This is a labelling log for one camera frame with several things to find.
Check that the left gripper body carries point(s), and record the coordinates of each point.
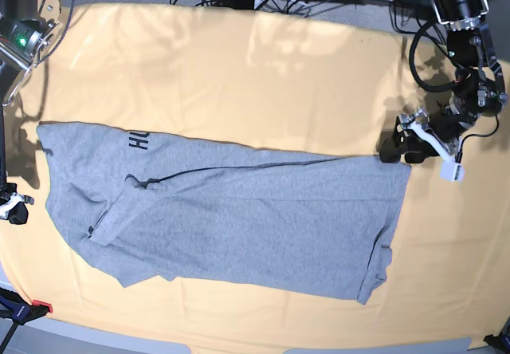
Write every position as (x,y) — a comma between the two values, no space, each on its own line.
(440,130)

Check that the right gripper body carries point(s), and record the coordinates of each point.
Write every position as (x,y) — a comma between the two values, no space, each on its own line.
(10,201)

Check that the grey t-shirt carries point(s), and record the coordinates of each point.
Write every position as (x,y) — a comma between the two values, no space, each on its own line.
(136,205)

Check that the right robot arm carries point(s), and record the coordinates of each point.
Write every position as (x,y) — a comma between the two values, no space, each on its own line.
(25,36)

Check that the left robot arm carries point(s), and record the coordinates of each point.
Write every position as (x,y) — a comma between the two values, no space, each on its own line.
(478,89)

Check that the blue red table clamp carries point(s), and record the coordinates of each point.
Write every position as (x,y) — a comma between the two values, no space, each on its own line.
(16,309)

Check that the yellow table cloth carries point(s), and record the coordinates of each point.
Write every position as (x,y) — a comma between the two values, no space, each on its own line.
(271,81)

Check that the black clamp right corner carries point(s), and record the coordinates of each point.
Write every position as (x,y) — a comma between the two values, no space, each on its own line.
(500,342)

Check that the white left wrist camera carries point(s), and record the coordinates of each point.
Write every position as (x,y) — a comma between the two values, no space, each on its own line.
(452,171)

